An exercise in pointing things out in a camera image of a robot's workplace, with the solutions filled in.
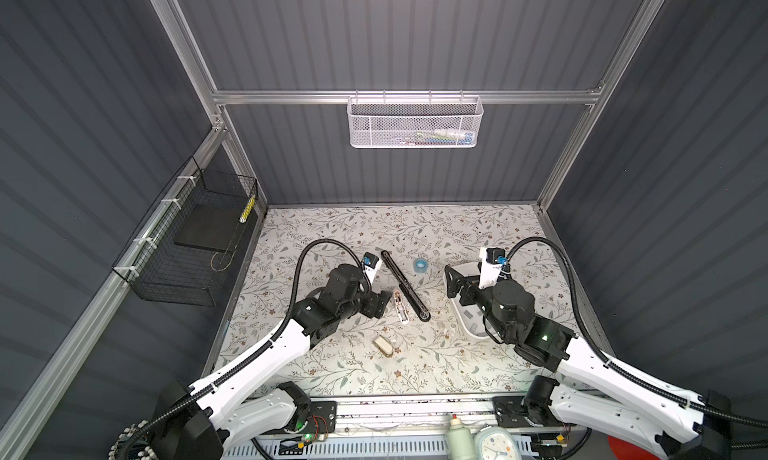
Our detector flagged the pink staple box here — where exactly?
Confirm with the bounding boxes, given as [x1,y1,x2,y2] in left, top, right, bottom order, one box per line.
[393,289,409,325]

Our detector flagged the blue tape roll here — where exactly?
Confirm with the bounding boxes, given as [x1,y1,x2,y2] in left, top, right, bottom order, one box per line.
[413,258,429,274]

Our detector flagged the white plastic tray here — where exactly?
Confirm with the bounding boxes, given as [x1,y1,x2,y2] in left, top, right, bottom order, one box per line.
[448,262,489,341]

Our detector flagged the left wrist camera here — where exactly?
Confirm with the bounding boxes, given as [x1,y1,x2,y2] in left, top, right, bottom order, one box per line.
[362,252,383,285]

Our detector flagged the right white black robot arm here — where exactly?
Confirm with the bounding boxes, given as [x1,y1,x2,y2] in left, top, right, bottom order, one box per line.
[444,238,767,459]

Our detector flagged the jar of coloured pencils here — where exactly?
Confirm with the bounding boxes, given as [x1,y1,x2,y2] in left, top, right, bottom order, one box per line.
[108,420,158,460]

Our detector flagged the white wire mesh basket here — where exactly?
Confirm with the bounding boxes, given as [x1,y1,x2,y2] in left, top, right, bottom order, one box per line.
[346,96,484,149]

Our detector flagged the beige staple box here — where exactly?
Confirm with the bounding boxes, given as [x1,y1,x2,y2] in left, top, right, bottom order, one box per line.
[373,336,395,358]

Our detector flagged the mint alarm clock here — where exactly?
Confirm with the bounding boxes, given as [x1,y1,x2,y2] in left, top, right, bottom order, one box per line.
[474,427,522,460]

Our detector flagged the red pencil cup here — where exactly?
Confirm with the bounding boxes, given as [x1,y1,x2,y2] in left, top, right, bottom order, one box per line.
[608,436,659,460]

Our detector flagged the yellow marker pen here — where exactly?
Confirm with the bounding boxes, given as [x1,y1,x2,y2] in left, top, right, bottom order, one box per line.
[239,195,256,224]

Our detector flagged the floral table mat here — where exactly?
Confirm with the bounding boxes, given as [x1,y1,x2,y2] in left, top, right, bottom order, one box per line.
[214,205,574,396]

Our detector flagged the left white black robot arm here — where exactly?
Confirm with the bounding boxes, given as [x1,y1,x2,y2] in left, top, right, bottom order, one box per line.
[108,253,390,459]

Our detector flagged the black stapler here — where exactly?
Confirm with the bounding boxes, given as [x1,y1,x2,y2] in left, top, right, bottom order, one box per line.
[381,250,431,322]

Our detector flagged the green glue bottle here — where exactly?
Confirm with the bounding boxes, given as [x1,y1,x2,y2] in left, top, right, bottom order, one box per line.
[445,414,476,460]

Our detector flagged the black wire basket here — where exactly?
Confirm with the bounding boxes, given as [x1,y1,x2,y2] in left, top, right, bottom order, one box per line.
[113,160,259,307]

